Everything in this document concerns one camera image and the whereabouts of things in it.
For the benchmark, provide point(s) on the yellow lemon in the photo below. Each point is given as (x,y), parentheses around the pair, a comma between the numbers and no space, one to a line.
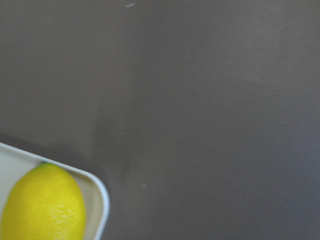
(45,204)

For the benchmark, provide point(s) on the beige rectangular tray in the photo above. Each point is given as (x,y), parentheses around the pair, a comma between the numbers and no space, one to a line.
(15,163)

